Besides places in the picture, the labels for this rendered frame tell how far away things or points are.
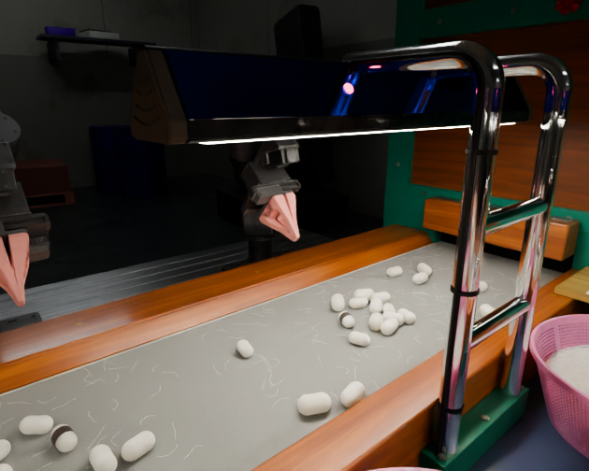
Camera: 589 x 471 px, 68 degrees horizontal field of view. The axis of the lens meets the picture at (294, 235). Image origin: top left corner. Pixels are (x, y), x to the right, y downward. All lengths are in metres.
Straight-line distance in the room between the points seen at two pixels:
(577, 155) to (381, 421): 0.67
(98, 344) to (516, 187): 0.83
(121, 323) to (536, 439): 0.57
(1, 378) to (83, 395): 0.11
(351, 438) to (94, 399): 0.30
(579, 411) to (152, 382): 0.50
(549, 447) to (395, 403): 0.22
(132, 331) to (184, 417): 0.19
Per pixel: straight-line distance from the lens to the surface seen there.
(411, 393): 0.52
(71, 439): 0.52
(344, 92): 0.47
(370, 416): 0.49
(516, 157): 1.02
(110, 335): 0.67
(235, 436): 0.50
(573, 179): 0.99
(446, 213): 1.02
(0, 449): 0.54
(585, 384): 0.68
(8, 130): 0.63
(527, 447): 0.65
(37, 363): 0.66
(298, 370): 0.59
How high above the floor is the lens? 1.07
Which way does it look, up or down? 17 degrees down
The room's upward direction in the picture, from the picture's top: straight up
